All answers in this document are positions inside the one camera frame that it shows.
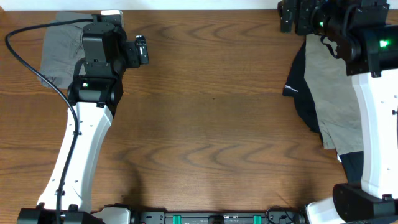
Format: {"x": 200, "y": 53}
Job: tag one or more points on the black garment with logo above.
{"x": 297, "y": 88}

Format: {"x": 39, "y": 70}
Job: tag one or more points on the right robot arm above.
{"x": 368, "y": 45}

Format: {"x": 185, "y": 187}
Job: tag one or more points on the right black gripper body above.
{"x": 311, "y": 20}

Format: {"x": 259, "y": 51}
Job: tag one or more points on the dark navy garment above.
{"x": 353, "y": 166}

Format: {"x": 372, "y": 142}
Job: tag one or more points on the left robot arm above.
{"x": 92, "y": 99}

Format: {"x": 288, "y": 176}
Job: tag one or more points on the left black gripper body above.
{"x": 132, "y": 60}

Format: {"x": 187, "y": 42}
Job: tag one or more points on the khaki shorts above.
{"x": 336, "y": 104}

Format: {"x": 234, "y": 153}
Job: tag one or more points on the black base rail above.
{"x": 271, "y": 216}

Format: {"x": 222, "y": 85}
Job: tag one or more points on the grey shorts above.
{"x": 61, "y": 50}

